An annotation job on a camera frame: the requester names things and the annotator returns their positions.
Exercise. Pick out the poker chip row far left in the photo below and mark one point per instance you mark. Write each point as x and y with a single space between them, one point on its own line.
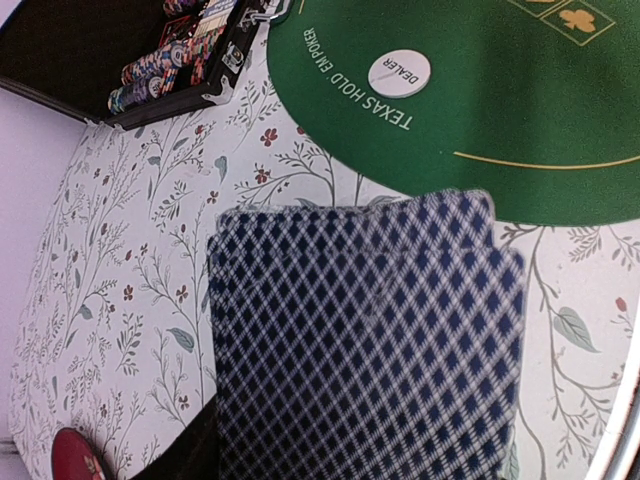
135 94

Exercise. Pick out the blue grey cloth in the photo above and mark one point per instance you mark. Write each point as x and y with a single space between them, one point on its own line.
379 342

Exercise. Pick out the red floral plate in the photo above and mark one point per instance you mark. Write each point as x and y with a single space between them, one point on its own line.
73 458

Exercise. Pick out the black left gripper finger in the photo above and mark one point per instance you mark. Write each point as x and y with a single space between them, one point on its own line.
194 454

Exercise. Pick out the playing card deck box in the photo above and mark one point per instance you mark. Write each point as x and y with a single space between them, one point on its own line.
214 16

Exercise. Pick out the white dealer button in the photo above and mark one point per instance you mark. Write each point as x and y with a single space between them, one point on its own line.
399 74

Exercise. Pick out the green round poker mat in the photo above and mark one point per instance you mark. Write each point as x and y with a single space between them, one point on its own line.
535 102

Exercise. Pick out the front aluminium rail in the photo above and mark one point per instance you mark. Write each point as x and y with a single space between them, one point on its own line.
619 444

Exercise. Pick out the poker chip row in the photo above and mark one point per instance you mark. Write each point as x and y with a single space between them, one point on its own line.
172 56
135 94

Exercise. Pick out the triangular all in card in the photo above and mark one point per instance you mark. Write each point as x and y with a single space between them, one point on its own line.
175 29

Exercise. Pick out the black poker chip case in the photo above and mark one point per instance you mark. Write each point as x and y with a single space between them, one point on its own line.
68 55

